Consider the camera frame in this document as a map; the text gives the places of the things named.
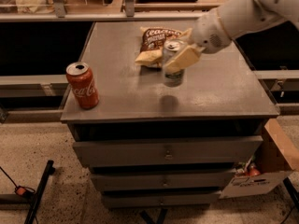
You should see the middle grey drawer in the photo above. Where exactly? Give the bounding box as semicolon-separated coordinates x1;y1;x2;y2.
91;169;234;191

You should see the black metal stand leg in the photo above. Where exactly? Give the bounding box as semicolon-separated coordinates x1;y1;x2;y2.
24;160;55;224

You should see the cardboard box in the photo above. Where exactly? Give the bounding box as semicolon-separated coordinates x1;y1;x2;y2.
221;119;299;199

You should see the grey metal shelf rail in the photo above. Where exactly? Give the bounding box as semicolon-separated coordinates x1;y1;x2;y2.
0;0;244;24

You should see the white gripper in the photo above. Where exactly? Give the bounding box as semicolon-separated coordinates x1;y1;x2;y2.
164;8;232;74

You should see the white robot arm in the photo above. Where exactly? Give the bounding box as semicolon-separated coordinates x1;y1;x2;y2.
164;0;299;74

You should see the top grey drawer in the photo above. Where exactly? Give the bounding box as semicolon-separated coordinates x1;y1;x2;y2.
73;135;263;167

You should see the red item in box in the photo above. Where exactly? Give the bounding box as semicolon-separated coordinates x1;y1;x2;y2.
248;163;261;176

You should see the bottom grey drawer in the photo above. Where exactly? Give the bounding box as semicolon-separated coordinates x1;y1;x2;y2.
102;190;221;209

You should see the grey drawer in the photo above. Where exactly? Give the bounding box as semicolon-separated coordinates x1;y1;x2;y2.
73;135;263;167
102;190;221;209
91;169;234;191

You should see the red coke can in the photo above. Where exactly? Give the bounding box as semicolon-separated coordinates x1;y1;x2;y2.
66;62;99;109

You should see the brown chip bag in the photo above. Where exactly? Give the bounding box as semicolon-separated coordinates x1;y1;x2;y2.
135;27;186;69

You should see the white green 7up can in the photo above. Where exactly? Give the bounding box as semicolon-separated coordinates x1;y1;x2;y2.
162;39;186;87

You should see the orange cable connector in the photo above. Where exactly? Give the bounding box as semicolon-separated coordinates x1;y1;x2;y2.
15;186;35;199

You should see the grey drawer cabinet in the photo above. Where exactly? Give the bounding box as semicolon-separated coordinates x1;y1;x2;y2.
62;21;279;199

